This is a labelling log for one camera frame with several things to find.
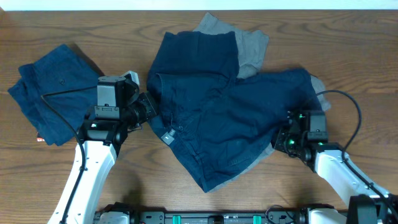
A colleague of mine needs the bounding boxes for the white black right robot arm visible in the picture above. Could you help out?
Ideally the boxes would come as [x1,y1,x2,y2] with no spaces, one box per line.
[272,110,397,223]

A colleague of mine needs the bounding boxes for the grey shorts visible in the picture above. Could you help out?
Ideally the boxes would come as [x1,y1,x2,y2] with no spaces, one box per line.
[193,12,331,193]

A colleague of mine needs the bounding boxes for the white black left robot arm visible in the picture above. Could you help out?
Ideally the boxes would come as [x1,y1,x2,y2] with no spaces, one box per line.
[49,72,159,223]

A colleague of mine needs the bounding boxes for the folded navy blue shorts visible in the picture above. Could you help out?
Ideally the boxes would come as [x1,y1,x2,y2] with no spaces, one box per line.
[8,44,99,146]

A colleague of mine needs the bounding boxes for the navy blue shorts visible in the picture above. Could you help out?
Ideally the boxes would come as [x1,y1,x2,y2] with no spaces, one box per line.
[8,44,99,146]
[147,32,321,192]

